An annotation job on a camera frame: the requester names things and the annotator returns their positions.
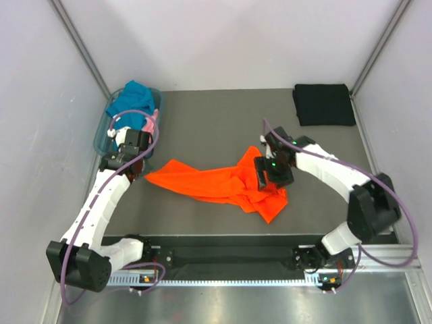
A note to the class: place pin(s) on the folded black t shirt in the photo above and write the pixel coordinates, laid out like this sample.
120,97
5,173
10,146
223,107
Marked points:
323,105

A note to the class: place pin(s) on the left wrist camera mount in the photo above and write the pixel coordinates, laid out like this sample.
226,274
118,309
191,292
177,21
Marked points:
113,133

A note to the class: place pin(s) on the teal t shirt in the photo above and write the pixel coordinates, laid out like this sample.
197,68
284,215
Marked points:
133,97

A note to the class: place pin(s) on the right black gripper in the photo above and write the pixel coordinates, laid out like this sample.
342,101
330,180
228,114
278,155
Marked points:
263,163

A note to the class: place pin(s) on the aluminium frame rail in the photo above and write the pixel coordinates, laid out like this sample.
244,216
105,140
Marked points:
389,253

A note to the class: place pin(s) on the orange t shirt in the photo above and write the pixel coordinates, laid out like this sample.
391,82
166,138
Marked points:
235,185

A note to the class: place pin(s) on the translucent blue plastic bin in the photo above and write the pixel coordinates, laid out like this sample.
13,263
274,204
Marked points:
102,143

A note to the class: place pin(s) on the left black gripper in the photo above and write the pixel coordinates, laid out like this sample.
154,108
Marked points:
136,177

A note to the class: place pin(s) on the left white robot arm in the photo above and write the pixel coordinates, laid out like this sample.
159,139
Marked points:
80,259

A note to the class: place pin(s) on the pink cloth in bin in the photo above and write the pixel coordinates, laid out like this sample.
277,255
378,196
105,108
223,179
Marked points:
149,125

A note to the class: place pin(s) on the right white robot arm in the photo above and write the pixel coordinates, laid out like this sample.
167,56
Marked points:
371,207

